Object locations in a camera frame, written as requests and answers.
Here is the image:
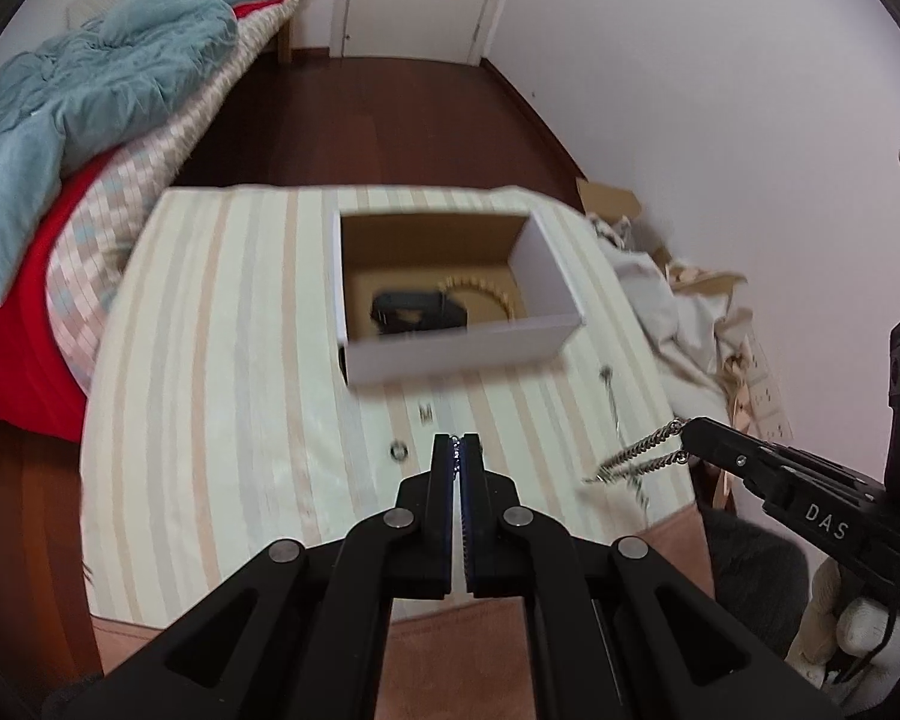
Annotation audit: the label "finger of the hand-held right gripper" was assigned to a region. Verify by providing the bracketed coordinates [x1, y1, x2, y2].
[681, 417, 887, 502]

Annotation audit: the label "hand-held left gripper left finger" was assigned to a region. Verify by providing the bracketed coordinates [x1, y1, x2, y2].
[96, 432, 460, 720]

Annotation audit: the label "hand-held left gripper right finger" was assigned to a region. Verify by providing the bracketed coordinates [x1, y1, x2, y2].
[459, 432, 845, 720]

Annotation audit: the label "thick silver chain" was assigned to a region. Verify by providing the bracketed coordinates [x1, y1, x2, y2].
[583, 418, 692, 485]

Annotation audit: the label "white cardboard box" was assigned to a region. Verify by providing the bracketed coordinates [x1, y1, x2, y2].
[334, 211, 587, 389]

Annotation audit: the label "black jewelry item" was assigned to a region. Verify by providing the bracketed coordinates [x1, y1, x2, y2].
[370, 287, 467, 336]

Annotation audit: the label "person's right hand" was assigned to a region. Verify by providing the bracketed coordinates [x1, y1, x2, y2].
[786, 561, 900, 713]

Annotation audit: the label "white power strip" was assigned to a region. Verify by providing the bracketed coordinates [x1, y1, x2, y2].
[726, 327, 794, 445]

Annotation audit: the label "white crumpled cloth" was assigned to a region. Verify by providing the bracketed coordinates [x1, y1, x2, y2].
[589, 214, 755, 407]

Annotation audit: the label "flat cardboard pieces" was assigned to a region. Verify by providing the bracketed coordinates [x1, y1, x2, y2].
[664, 256, 751, 302]

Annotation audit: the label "pink under cloth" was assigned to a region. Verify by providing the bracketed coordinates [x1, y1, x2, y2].
[92, 501, 715, 720]

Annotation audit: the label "striped tablecloth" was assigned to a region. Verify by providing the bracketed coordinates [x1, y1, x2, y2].
[79, 183, 697, 628]

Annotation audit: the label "brown cardboard box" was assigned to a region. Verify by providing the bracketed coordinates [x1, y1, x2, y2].
[574, 177, 644, 220]

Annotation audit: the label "checkered bed sheet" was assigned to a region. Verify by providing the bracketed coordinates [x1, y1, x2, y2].
[43, 7, 286, 394]

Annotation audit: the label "bed with red sheet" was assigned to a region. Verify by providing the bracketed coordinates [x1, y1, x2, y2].
[0, 0, 301, 442]

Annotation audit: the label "blue quilt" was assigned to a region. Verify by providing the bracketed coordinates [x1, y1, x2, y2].
[0, 0, 239, 308]

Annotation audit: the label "thin silver necklace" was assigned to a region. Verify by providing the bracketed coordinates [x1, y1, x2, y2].
[598, 364, 655, 520]

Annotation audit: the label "wooden bead bracelet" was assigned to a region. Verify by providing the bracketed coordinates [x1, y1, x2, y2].
[436, 277, 516, 325]

